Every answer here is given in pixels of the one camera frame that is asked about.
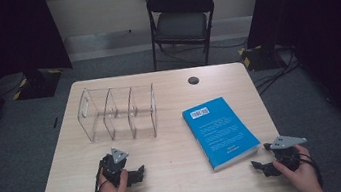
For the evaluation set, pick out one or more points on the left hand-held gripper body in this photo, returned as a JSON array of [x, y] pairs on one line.
[[113, 169]]

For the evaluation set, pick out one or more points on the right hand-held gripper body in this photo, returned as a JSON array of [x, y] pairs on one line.
[[286, 153]]

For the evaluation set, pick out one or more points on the blue book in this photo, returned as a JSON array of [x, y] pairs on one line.
[[220, 132]]

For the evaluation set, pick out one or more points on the clear acrylic book rack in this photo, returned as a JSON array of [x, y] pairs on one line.
[[117, 117]]

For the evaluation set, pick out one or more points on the person's right hand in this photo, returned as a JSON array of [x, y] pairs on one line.
[[302, 175]]

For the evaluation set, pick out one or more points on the small black floor piece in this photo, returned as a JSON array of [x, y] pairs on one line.
[[55, 122]]

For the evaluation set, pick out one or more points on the black stand base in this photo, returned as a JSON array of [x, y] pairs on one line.
[[259, 58], [39, 85]]

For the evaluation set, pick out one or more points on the black folding chair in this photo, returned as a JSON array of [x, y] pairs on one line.
[[182, 23]]

